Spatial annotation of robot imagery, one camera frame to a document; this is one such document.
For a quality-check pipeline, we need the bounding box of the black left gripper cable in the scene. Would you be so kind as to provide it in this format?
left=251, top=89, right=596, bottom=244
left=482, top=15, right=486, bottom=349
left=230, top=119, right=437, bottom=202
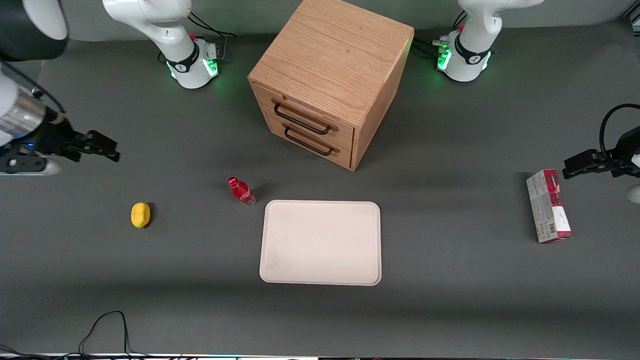
left=599, top=103, right=640, bottom=162

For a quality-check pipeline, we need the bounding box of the black arm base cable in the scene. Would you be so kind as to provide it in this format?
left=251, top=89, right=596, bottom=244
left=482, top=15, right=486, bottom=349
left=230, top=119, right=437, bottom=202
left=187, top=12, right=239, bottom=64
left=413, top=10, right=469, bottom=59

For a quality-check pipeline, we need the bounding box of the black cable on table edge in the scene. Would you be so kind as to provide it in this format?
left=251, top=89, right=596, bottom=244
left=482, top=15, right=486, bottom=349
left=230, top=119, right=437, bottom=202
left=0, top=310, right=151, bottom=360

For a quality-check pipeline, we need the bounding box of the beige rectangular tray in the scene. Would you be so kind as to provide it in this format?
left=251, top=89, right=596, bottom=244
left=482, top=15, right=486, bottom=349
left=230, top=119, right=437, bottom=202
left=259, top=200, right=383, bottom=287

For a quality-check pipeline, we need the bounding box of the red and white carton box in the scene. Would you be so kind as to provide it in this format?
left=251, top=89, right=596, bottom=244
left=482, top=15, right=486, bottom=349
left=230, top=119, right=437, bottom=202
left=526, top=169, right=573, bottom=245

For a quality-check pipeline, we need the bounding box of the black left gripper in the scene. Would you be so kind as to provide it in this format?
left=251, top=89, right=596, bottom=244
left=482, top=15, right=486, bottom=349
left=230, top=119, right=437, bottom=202
left=562, top=127, right=640, bottom=180

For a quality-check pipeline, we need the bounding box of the black left arm base cable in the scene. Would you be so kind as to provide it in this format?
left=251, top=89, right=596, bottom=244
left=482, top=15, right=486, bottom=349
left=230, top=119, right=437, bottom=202
left=413, top=10, right=469, bottom=59

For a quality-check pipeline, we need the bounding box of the black drawer handle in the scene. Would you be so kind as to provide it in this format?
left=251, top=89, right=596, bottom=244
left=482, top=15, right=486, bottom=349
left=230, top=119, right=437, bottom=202
left=283, top=126, right=335, bottom=157
left=272, top=101, right=333, bottom=136

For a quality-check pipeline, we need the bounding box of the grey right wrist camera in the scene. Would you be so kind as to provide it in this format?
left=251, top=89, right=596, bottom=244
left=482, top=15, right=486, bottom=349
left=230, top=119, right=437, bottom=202
left=0, top=156, right=61, bottom=176

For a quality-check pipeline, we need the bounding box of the wooden drawer cabinet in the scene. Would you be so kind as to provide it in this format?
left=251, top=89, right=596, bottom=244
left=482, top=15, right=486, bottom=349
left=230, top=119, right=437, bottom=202
left=247, top=0, right=416, bottom=172

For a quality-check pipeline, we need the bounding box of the black right arm base cable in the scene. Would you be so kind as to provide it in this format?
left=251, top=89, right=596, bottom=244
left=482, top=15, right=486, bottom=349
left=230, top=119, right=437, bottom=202
left=187, top=12, right=239, bottom=64

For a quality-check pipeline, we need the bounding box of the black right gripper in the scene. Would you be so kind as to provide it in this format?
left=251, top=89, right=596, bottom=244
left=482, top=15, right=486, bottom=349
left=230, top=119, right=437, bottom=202
left=31, top=116, right=121, bottom=163

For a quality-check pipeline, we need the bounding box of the yellow lemon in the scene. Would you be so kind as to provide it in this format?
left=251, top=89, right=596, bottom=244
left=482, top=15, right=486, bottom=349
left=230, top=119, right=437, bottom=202
left=130, top=202, right=151, bottom=230

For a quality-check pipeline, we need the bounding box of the red coke bottle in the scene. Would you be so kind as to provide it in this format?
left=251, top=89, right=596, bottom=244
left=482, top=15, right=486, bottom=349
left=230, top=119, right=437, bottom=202
left=227, top=176, right=257, bottom=207

